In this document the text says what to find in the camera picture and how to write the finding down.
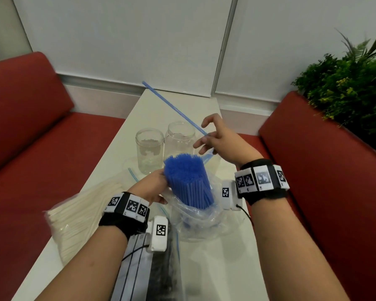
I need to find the person's left hand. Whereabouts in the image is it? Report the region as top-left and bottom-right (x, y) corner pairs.
(127, 168), (170, 206)

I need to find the person's right hand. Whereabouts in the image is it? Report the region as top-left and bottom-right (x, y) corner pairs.
(193, 113), (264, 168)

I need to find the clear glass jar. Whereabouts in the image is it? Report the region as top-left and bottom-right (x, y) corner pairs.
(164, 121), (197, 160)
(135, 128), (165, 175)

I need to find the large bundle of blue straws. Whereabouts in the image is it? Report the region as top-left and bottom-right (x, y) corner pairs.
(163, 153), (215, 229)

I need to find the single pale blue straw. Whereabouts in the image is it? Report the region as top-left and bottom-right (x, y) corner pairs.
(142, 80), (209, 136)

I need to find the clear plastic bag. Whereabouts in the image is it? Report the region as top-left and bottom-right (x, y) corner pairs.
(161, 147), (248, 242)

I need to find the bag of black straws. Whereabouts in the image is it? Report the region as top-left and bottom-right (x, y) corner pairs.
(147, 247), (176, 301)

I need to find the person's right forearm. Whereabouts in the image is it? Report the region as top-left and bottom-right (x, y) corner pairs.
(250, 197), (350, 301)

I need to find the person's left forearm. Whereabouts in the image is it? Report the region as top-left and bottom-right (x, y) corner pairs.
(36, 227), (129, 301)

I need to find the clear blue-zip bag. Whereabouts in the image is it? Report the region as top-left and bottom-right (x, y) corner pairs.
(43, 167), (138, 267)

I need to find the black left wristband with markers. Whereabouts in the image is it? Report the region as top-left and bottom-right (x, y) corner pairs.
(99, 191), (150, 240)

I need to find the black wristband with markers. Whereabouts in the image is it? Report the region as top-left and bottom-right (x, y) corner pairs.
(234, 158), (290, 207)
(99, 191), (150, 240)

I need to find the black right wristband with markers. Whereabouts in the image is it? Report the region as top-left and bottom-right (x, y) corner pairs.
(234, 158), (290, 207)

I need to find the clear bag with white strips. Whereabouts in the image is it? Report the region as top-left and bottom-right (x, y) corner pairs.
(111, 228), (184, 301)

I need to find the red sofa beside plant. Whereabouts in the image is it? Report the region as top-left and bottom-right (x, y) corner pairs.
(238, 92), (376, 301)

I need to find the green plant hedge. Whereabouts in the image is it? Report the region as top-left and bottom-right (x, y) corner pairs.
(291, 21), (376, 157)

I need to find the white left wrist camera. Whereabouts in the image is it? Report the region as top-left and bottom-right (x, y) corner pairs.
(145, 216), (168, 253)

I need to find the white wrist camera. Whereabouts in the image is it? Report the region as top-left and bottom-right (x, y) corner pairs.
(221, 179), (242, 212)
(145, 216), (168, 253)

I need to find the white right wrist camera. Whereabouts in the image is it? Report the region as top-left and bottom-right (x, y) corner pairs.
(221, 179), (242, 212)

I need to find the black left camera cable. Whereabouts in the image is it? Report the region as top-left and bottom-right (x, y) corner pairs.
(121, 244), (150, 262)

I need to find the black camera cable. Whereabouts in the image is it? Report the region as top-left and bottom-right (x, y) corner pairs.
(236, 204), (254, 226)
(121, 244), (150, 262)

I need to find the black right camera cable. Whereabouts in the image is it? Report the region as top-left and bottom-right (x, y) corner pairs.
(236, 204), (254, 226)

